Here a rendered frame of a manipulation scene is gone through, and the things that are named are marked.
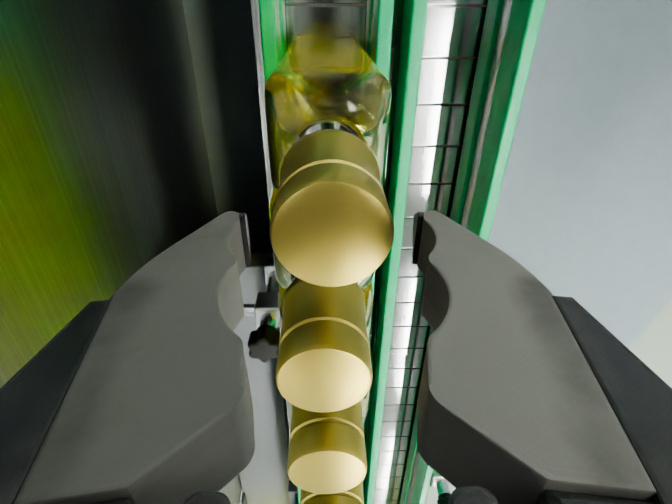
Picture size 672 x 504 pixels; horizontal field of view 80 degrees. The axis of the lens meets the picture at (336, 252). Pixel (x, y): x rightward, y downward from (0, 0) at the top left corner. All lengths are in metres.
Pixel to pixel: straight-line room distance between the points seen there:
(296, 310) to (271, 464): 0.61
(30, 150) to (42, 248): 0.04
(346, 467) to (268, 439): 0.51
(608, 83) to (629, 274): 0.31
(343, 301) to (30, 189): 0.13
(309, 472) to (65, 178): 0.17
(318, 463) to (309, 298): 0.07
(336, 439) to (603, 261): 0.62
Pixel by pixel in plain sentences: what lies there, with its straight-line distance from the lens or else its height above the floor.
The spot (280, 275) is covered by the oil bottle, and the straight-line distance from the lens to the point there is 0.21.
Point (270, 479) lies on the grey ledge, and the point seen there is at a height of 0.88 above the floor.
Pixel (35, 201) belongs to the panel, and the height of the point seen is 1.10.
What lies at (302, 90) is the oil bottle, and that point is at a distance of 0.17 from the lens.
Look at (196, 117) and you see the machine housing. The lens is 0.52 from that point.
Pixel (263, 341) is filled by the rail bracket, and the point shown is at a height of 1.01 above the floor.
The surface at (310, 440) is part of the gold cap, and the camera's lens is 0.18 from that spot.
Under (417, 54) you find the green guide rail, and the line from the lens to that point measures 0.30.
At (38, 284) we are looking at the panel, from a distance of 0.21.
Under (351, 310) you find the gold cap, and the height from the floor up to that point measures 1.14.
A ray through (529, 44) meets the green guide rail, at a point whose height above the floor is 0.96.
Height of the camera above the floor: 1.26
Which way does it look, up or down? 58 degrees down
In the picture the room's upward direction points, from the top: 177 degrees clockwise
